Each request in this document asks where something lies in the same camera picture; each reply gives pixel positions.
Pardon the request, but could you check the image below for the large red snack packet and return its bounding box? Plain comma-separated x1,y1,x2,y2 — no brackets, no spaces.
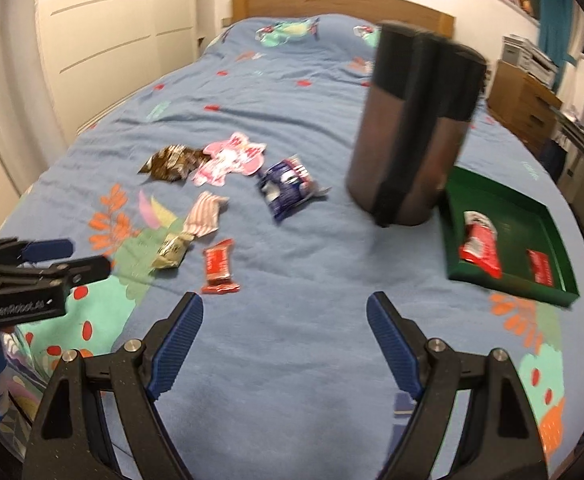
458,211,504,279

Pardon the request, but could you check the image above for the wooden headboard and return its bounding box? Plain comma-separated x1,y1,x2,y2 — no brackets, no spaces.
222,0,455,38

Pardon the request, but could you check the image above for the black cylindrical container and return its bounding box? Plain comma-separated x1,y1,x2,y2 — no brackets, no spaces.
346,20,488,228

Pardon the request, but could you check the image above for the wooden drawer cabinet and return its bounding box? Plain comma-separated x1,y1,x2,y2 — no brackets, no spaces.
487,60,565,156

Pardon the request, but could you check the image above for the pink striped snack packet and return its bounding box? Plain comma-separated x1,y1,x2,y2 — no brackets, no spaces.
182,191,230,238

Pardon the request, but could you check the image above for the small gold snack packet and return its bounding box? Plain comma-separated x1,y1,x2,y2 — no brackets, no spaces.
150,232,193,271

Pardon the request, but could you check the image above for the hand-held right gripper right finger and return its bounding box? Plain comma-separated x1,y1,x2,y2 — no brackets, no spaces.
367,291,548,480

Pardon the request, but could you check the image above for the teal curtain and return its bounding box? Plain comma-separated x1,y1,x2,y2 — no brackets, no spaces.
537,0,580,68

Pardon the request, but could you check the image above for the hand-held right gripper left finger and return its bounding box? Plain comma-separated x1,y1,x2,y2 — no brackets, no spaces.
22,291,205,480

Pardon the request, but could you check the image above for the green tray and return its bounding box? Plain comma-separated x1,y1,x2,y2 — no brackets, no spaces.
439,166,580,308

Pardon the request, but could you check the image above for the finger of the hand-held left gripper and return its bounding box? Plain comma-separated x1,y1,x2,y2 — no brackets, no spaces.
0,239,75,264
0,255,112,286

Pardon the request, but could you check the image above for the white wardrobe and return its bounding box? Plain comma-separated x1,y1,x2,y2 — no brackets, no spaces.
0,0,203,161

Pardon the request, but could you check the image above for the blue printed blanket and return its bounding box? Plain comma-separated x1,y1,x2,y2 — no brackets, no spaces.
0,14,584,480

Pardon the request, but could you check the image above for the small flat red packet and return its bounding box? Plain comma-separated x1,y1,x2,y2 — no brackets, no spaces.
526,249,559,287

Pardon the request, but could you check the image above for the blue snack packet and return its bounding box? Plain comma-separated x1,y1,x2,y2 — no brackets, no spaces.
257,155,331,225

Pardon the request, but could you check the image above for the pink character-shaped snack packet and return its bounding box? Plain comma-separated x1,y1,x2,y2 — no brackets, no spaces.
192,132,267,187

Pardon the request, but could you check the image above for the brown foil snack packet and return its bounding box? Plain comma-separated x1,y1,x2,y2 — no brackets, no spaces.
138,145,205,183

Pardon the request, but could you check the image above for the red snack bar packet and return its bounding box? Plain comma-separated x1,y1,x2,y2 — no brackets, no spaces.
201,238,241,295

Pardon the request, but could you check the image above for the grey box stack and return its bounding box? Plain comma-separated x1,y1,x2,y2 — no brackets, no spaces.
501,34,558,86

